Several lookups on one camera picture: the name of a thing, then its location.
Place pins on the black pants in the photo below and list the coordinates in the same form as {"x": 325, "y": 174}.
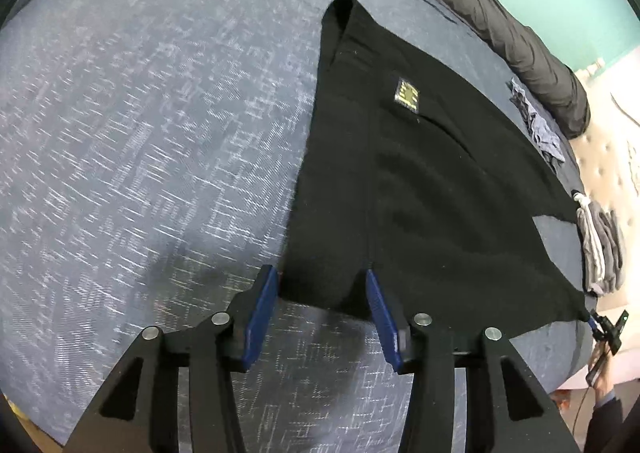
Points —
{"x": 425, "y": 183}

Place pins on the blue checked boxer shorts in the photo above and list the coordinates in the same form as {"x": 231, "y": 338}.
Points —
{"x": 545, "y": 135}

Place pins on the person's right hand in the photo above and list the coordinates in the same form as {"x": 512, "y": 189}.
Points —
{"x": 606, "y": 380}

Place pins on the person's right forearm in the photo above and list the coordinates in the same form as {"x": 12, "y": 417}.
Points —
{"x": 605, "y": 428}

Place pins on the folded light grey shirt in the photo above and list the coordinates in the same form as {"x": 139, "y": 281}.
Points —
{"x": 590, "y": 268}

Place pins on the folded grey sweater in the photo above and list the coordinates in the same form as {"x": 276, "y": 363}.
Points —
{"x": 617, "y": 243}
{"x": 604, "y": 233}

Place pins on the stack of folded grey clothes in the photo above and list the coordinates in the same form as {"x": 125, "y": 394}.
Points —
{"x": 581, "y": 198}

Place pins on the grey rolled duvet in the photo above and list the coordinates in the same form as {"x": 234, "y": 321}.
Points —
{"x": 475, "y": 8}

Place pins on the cream tufted headboard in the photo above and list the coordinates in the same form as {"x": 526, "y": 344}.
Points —
{"x": 610, "y": 158}

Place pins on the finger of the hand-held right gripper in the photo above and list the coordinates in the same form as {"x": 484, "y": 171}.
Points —
{"x": 597, "y": 324}

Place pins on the cream bedpost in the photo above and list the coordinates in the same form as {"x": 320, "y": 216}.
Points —
{"x": 595, "y": 67}

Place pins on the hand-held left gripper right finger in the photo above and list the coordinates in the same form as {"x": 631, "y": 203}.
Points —
{"x": 385, "y": 323}

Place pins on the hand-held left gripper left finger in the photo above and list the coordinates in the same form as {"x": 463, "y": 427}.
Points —
{"x": 260, "y": 318}

